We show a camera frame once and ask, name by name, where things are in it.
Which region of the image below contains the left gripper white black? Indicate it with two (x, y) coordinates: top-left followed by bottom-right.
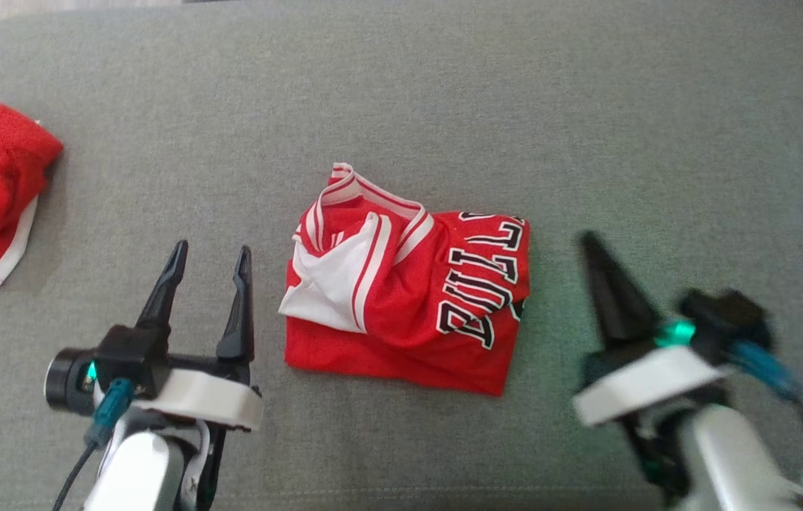
(133, 240), (265, 509)

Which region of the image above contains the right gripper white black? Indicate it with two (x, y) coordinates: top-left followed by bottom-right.
(572, 231), (729, 498)

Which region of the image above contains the red Bulls basketball jersey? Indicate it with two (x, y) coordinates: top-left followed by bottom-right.
(278, 163), (531, 397)

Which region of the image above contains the black cable teal connector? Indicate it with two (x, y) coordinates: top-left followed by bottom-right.
(52, 378), (135, 511)
(728, 339), (803, 498)

